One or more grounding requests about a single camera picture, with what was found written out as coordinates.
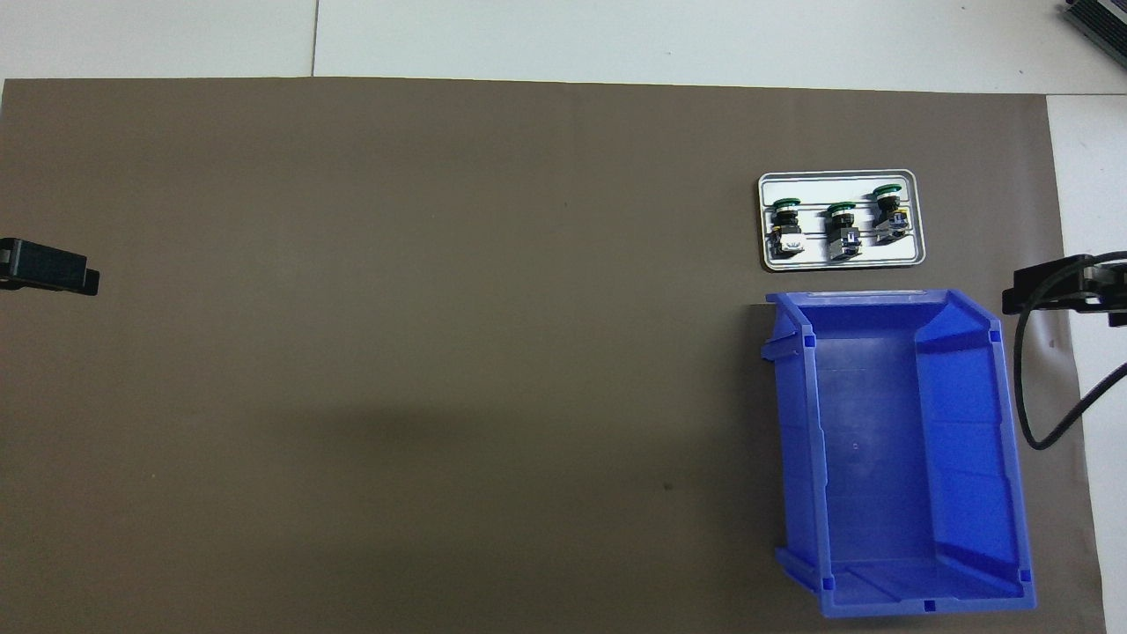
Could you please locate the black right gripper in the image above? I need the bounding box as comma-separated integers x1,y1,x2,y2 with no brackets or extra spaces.
1002,255,1127,328

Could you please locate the green push button switch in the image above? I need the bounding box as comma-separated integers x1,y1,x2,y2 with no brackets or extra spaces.
768,195,808,259
824,203,862,263
872,183,910,245

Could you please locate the silver metal tray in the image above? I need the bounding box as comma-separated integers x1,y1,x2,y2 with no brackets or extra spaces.
757,169,927,272

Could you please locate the blue plastic storage bin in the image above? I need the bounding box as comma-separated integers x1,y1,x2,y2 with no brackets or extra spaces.
759,288,1038,619

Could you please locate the grey ribbed metal device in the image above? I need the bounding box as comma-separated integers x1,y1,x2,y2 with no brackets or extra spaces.
1061,0,1127,55

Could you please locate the brown table mat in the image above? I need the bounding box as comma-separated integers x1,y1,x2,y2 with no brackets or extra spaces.
0,77,1109,634

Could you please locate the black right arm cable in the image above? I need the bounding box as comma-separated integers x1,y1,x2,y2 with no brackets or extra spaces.
1013,251,1127,452

